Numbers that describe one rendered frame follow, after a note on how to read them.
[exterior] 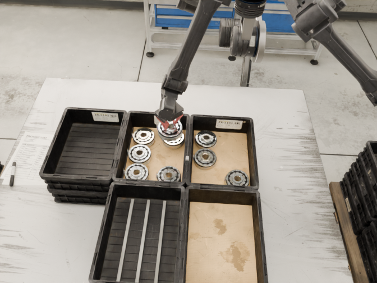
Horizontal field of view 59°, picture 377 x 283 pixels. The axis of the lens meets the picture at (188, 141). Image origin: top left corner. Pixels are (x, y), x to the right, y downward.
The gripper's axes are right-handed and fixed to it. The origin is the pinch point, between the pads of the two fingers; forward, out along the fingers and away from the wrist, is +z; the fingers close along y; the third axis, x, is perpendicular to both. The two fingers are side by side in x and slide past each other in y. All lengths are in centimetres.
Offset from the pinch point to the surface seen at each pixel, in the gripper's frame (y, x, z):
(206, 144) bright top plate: 15.9, -7.1, 19.5
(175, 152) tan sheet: 2.9, 0.4, 22.1
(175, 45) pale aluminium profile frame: 118, 142, 96
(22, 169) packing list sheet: -56, 47, 34
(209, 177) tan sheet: 5.9, -20.1, 21.9
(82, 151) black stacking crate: -30.3, 28.0, 21.7
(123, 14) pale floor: 121, 241, 111
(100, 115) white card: -13.9, 36.6, 15.2
